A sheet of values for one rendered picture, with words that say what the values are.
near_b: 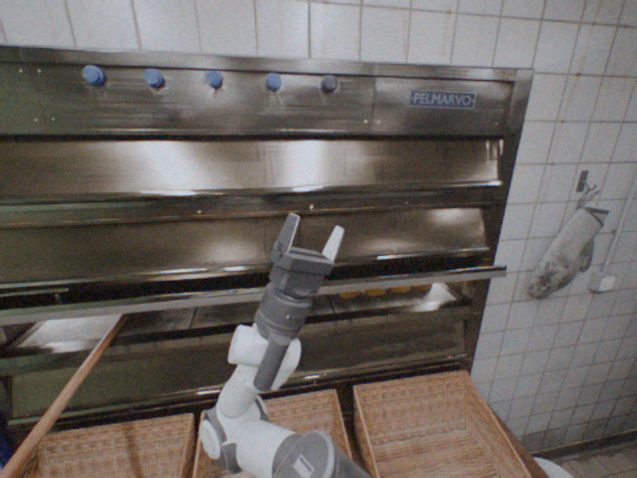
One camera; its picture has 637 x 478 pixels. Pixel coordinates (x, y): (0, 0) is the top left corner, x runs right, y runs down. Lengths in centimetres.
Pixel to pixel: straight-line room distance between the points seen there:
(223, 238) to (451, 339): 109
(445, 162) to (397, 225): 28
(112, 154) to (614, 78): 173
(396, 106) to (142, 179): 83
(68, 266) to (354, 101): 105
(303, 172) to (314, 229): 21
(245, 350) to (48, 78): 90
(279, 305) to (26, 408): 124
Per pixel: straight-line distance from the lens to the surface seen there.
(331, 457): 55
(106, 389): 147
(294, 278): 49
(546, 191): 149
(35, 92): 117
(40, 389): 156
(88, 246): 119
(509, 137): 132
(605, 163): 168
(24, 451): 107
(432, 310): 139
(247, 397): 68
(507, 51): 130
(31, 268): 127
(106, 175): 109
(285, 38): 102
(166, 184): 102
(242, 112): 100
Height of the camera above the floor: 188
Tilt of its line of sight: 19 degrees down
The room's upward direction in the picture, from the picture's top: straight up
